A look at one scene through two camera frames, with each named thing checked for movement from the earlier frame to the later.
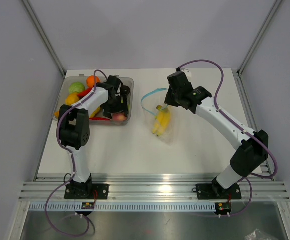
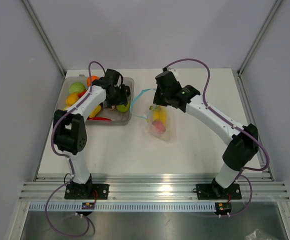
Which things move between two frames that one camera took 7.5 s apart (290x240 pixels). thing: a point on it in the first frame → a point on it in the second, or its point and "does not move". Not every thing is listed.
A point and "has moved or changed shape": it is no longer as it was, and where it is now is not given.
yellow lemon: x=71 y=98 does not move
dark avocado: x=125 y=90 does not move
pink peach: x=119 y=116 → x=159 y=125
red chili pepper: x=82 y=94 does not move
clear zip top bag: x=161 y=116 has moved or changed shape
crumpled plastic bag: x=257 y=235 does not move
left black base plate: x=86 y=191 does not move
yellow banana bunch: x=163 y=120 has moved or changed shape
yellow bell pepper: x=95 y=112 does not move
